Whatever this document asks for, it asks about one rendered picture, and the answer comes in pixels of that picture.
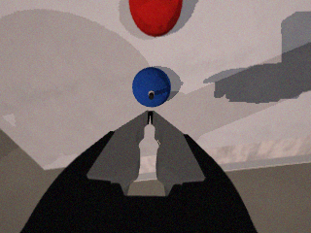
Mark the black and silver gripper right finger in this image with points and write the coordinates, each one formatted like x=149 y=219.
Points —
x=180 y=160

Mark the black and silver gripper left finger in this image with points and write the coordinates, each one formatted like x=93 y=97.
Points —
x=114 y=158

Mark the blue bell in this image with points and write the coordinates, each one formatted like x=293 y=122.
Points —
x=151 y=87

